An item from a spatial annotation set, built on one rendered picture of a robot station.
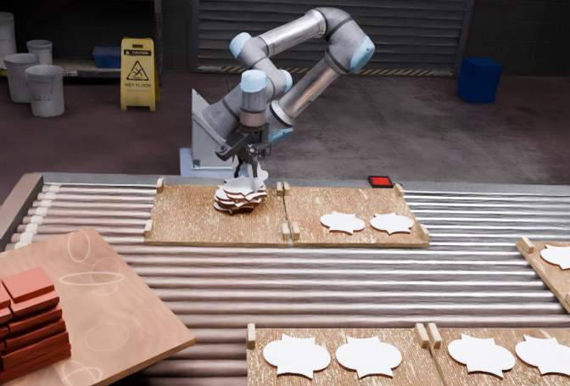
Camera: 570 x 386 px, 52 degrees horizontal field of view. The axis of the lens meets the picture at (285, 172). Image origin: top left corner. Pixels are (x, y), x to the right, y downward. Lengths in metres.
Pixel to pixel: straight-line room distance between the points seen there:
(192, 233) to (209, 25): 4.83
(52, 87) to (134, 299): 4.02
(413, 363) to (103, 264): 0.73
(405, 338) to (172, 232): 0.72
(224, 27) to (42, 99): 2.15
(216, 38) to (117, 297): 5.26
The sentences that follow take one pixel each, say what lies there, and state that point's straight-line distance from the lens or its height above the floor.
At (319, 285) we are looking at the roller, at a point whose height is 0.91.
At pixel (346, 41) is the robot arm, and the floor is 1.41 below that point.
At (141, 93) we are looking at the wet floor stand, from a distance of 5.31.
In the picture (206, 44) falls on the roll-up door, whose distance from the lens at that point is 6.43.
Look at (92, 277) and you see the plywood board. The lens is 1.39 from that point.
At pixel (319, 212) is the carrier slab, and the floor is 0.94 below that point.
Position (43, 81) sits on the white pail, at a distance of 5.19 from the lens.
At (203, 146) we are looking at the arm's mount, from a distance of 2.20.
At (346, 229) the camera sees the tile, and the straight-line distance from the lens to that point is 1.77.
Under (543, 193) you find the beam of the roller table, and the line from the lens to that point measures 2.34.
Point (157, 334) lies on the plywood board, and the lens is 1.22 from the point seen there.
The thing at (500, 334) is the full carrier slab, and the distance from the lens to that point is 1.52.
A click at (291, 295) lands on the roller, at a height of 0.92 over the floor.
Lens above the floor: 1.84
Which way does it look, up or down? 26 degrees down
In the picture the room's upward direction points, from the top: 5 degrees clockwise
